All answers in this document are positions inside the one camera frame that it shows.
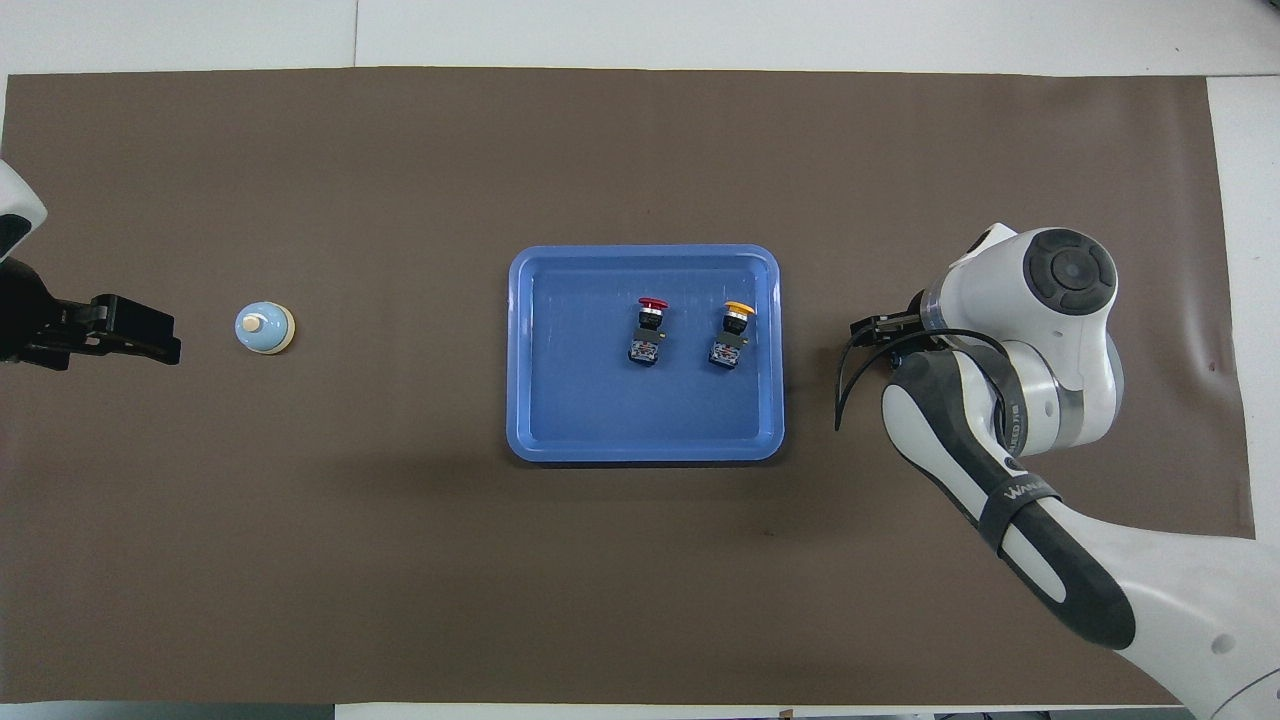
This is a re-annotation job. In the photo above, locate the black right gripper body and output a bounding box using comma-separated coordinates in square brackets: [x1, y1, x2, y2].
[878, 290, 933, 351]

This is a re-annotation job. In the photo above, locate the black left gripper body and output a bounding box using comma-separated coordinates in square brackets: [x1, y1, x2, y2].
[0, 258, 96, 366]

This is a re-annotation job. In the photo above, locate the yellow push button switch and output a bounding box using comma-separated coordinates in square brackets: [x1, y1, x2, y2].
[707, 299, 758, 372]

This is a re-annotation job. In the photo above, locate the red push button switch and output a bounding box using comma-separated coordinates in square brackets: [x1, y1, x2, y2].
[627, 296, 672, 369]

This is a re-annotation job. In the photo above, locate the light blue call bell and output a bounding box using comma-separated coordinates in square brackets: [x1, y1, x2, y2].
[234, 301, 297, 356]

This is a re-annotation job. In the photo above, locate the blue plastic tray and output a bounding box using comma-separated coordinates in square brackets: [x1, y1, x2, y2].
[506, 244, 786, 464]

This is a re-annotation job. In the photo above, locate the brown table mat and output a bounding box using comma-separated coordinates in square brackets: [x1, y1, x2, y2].
[0, 66, 1257, 706]

